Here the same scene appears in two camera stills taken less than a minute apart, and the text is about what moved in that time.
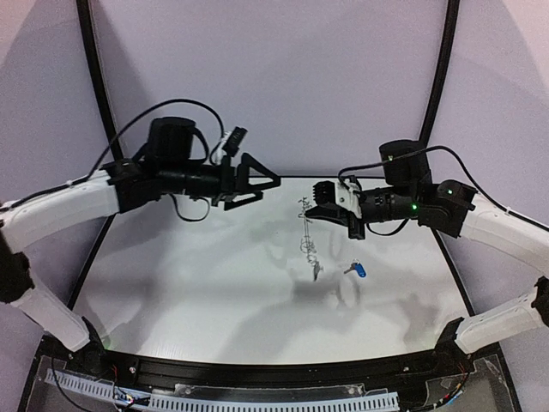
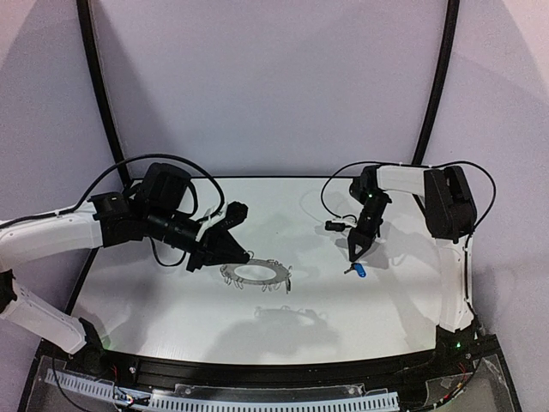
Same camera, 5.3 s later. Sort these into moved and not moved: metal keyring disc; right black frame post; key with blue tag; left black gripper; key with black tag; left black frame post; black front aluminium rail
Moved: key with black tag; left black gripper; metal keyring disc
Not moved: key with blue tag; left black frame post; right black frame post; black front aluminium rail
